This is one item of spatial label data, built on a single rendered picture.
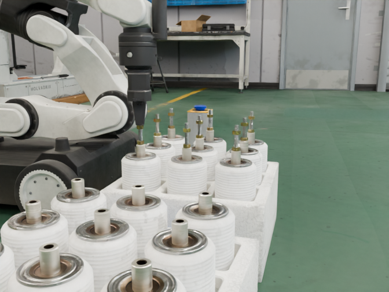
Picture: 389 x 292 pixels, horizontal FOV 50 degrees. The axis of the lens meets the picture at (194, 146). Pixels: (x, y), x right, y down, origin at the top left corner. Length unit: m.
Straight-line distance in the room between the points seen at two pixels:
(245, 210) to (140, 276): 0.49
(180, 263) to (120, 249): 0.10
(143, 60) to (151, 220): 0.41
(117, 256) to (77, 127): 0.86
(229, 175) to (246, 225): 0.11
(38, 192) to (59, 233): 0.63
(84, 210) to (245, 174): 0.37
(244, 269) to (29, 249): 0.32
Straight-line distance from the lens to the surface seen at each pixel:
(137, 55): 0.96
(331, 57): 6.07
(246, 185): 0.94
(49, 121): 1.49
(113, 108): 1.32
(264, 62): 6.07
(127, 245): 0.60
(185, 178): 0.96
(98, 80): 1.38
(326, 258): 1.13
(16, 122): 1.50
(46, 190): 1.27
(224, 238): 0.66
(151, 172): 1.00
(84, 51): 1.38
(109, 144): 1.48
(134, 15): 0.95
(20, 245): 0.66
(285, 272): 1.04
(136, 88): 0.96
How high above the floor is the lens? 0.50
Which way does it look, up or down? 13 degrees down
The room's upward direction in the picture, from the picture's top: straight up
